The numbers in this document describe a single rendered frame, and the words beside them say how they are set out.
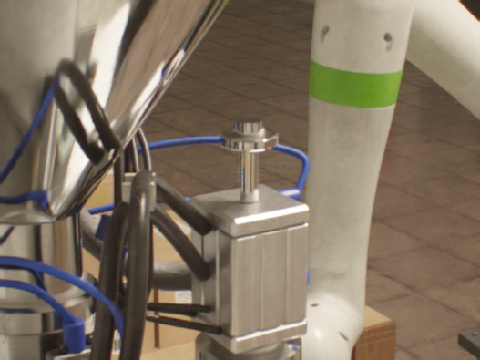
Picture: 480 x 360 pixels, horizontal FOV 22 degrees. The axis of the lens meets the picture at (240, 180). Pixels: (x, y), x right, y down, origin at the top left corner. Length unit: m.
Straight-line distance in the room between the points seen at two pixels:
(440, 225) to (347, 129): 3.42
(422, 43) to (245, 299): 1.09
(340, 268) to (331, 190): 0.11
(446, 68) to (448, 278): 2.77
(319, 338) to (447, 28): 0.45
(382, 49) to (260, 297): 0.91
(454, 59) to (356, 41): 0.21
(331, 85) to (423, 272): 2.96
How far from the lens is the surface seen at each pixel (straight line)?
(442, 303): 4.22
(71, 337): 0.58
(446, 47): 1.70
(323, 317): 1.57
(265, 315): 0.65
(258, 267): 0.64
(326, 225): 1.61
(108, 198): 3.27
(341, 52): 1.53
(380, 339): 3.68
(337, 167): 1.58
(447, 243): 4.77
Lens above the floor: 1.61
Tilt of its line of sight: 17 degrees down
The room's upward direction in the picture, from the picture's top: straight up
